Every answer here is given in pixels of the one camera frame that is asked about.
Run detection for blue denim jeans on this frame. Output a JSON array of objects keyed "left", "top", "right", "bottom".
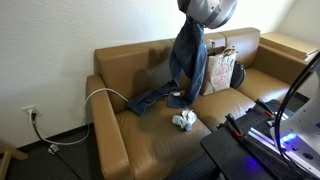
[{"left": 126, "top": 16, "right": 207, "bottom": 116}]

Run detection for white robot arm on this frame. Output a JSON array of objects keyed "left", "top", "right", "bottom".
[{"left": 177, "top": 0, "right": 238, "bottom": 29}]

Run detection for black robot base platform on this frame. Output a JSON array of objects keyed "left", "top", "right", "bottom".
[{"left": 201, "top": 98, "right": 320, "bottom": 180}]

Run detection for white and blue socks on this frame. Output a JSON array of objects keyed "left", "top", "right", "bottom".
[{"left": 172, "top": 110, "right": 197, "bottom": 131}]

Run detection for tan leather sofa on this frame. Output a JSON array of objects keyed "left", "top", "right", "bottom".
[{"left": 86, "top": 28, "right": 306, "bottom": 180}]

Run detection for brown paper grocery bag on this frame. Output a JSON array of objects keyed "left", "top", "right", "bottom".
[{"left": 200, "top": 39, "right": 238, "bottom": 96}]

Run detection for orange black clamp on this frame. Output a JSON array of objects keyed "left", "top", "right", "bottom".
[{"left": 217, "top": 113, "right": 244, "bottom": 138}]

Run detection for black zippered case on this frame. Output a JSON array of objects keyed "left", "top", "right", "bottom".
[{"left": 230, "top": 61, "right": 246, "bottom": 88}]

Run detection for wooden side table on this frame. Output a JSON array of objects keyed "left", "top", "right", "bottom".
[{"left": 260, "top": 32, "right": 319, "bottom": 62}]

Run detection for wooden furniture leg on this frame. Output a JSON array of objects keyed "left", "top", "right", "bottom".
[{"left": 0, "top": 143, "right": 28, "bottom": 180}]

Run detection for white charger cable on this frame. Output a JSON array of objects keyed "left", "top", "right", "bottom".
[{"left": 33, "top": 87, "right": 129, "bottom": 146}]

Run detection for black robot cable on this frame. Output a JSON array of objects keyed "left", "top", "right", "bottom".
[{"left": 273, "top": 53, "right": 320, "bottom": 180}]

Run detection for black power cord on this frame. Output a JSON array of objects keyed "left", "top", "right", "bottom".
[{"left": 31, "top": 112, "right": 83, "bottom": 180}]

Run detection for white wall outlet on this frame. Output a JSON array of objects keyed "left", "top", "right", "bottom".
[{"left": 22, "top": 105, "right": 41, "bottom": 117}]

